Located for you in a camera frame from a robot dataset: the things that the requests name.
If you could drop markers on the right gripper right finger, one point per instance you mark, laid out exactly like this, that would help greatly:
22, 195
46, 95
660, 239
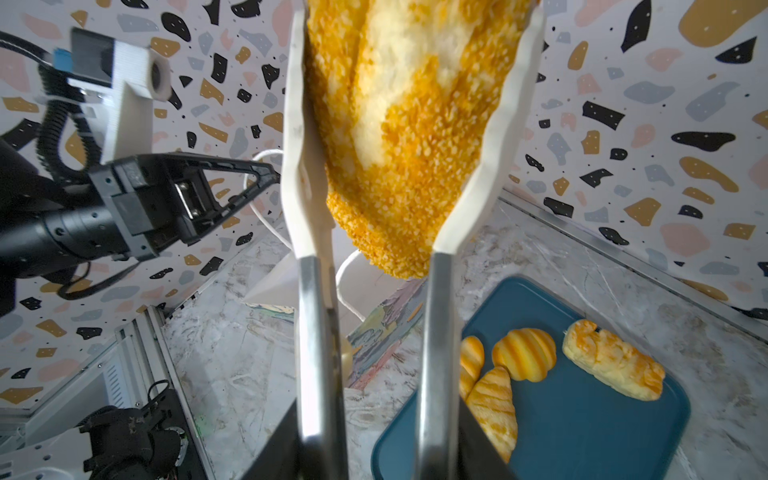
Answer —
478, 459

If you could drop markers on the large seeded oval bread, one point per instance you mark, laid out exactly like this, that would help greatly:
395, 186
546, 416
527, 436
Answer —
402, 93

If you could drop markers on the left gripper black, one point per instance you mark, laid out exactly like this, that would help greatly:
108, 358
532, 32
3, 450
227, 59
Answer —
159, 199

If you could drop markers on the white metal tongs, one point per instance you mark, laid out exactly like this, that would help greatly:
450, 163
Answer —
304, 193

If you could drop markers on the rectangular pastry bread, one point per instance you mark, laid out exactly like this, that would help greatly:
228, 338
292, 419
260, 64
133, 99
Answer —
613, 361

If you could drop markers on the floral paper bag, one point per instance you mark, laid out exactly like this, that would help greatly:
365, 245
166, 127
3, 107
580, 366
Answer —
376, 311

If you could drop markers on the striped bun left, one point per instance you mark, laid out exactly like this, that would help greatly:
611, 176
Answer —
472, 358

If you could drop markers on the small striped bun top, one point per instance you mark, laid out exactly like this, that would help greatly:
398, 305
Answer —
528, 354

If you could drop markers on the teal tray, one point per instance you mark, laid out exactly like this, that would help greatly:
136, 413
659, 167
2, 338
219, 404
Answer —
571, 426

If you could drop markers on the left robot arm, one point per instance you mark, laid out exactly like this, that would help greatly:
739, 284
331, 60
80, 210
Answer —
48, 230

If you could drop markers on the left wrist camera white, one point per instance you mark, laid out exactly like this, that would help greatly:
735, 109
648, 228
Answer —
120, 82

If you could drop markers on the croissant centre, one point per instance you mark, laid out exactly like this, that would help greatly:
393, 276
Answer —
491, 404

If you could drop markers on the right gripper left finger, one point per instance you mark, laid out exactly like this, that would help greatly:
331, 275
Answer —
279, 458

